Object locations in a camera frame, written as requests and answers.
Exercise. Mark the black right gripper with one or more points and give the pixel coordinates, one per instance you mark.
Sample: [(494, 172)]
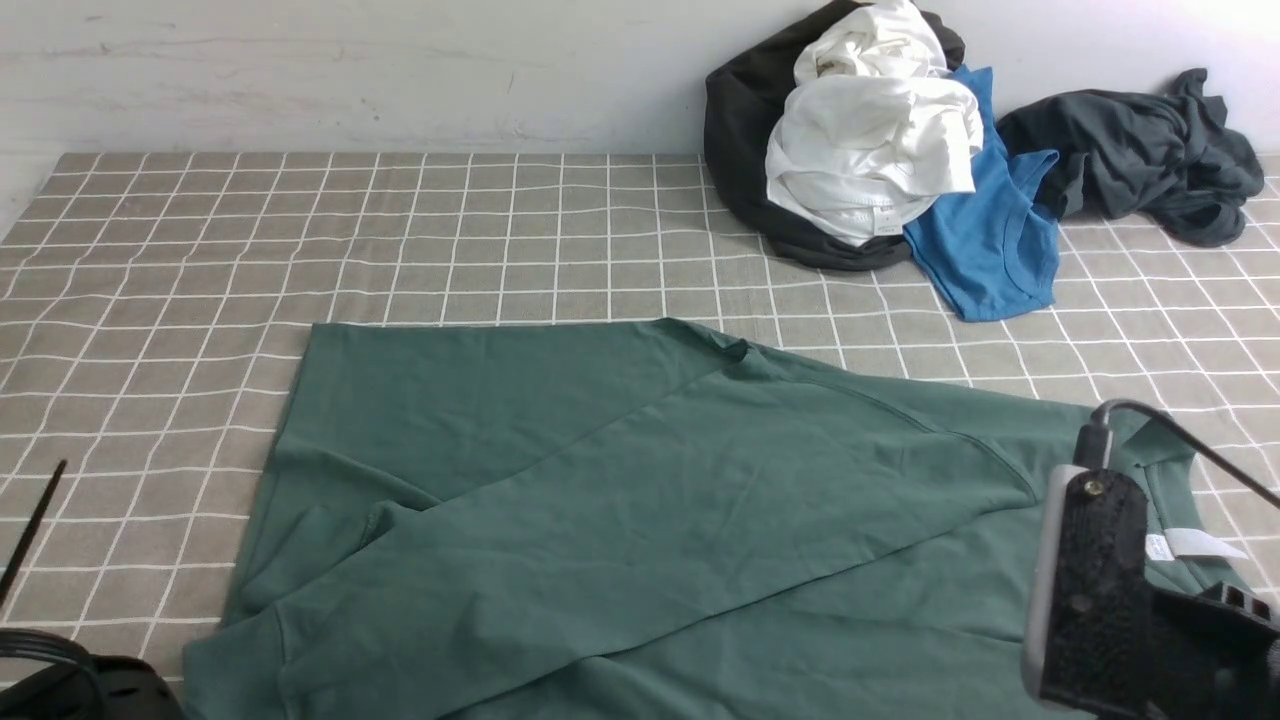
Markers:
[(1212, 655)]

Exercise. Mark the green long sleeve shirt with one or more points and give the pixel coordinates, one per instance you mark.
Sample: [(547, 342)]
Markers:
[(636, 520)]

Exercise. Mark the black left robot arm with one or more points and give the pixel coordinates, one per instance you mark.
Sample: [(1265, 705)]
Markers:
[(77, 684)]

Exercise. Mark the blue shirt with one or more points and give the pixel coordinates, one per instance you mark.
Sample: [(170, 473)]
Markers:
[(993, 254)]

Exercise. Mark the dark grey crumpled shirt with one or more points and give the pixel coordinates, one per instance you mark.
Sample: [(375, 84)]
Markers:
[(1169, 156)]

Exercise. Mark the white crumpled shirt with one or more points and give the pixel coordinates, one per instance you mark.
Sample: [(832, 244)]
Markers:
[(876, 130)]

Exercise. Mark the black garment under white shirt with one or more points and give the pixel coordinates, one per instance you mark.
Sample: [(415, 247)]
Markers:
[(745, 100)]

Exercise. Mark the grey checkered tablecloth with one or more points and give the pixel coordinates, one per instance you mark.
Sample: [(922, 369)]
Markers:
[(156, 308)]

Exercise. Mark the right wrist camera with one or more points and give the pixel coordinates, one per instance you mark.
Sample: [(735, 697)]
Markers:
[(1090, 606)]

